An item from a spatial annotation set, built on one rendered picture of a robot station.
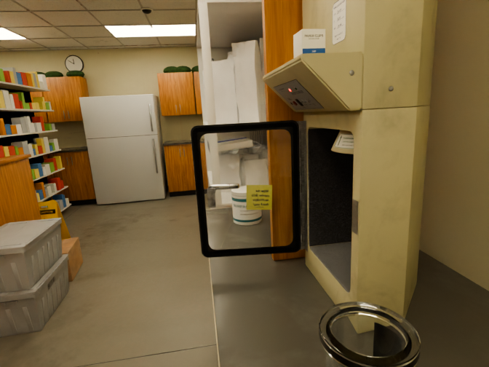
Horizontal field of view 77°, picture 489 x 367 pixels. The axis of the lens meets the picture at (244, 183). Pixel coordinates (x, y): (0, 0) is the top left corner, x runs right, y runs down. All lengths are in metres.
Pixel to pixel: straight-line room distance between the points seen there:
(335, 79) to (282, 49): 0.39
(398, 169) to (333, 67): 0.23
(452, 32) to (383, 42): 0.50
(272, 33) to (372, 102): 0.43
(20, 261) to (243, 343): 2.02
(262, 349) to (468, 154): 0.75
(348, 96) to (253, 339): 0.53
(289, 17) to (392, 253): 0.67
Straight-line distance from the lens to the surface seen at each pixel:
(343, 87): 0.60
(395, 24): 0.66
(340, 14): 0.73
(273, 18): 0.97
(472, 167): 1.05
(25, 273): 2.60
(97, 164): 5.72
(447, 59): 1.13
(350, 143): 0.73
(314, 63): 0.58
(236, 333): 0.77
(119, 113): 5.56
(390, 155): 0.66
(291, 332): 0.76
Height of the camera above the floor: 1.42
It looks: 13 degrees down
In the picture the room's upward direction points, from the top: 3 degrees counter-clockwise
